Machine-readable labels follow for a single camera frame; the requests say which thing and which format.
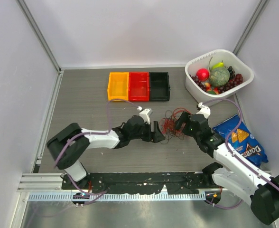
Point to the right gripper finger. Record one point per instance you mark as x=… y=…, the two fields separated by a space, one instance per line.
x=181 y=120
x=189 y=131

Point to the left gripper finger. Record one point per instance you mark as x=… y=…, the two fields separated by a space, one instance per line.
x=147 y=127
x=156 y=134

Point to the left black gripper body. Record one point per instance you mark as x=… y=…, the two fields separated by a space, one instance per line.
x=134 y=136

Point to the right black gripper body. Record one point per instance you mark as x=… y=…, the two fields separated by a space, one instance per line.
x=190 y=125

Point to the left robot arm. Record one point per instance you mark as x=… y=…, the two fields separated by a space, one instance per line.
x=68 y=145

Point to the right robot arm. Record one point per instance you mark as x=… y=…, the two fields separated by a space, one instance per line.
x=232 y=171

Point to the red plastic bin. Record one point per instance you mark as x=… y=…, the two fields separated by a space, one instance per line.
x=139 y=86

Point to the black plastic bin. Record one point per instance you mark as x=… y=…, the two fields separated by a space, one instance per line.
x=159 y=86

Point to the small peach fruit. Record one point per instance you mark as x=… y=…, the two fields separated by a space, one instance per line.
x=211 y=90

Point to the yellow plastic bin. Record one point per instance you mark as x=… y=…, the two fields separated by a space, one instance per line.
x=118 y=85

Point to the blue Doritos chip bag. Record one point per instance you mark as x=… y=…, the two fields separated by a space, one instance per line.
x=242 y=140

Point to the red apple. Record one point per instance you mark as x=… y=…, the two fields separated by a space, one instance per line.
x=202 y=74

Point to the green melon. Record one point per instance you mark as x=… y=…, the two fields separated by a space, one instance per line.
x=219 y=77

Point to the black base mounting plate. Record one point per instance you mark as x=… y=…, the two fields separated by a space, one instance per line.
x=147 y=183

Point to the dark red grape bunch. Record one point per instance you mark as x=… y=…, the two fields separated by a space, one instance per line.
x=235 y=81

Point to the yellow-green pear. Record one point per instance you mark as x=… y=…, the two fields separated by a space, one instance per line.
x=217 y=65

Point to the white plastic basket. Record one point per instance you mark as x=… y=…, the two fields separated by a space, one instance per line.
x=214 y=57

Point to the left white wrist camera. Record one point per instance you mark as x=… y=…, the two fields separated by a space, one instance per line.
x=145 y=113

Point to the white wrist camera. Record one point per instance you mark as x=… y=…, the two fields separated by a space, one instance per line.
x=204 y=110
x=145 y=113

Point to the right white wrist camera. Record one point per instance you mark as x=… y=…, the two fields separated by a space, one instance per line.
x=204 y=110

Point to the white slotted cable duct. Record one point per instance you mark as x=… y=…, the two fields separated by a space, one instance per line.
x=73 y=196

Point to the aluminium frame rail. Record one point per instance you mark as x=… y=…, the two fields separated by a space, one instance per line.
x=40 y=182

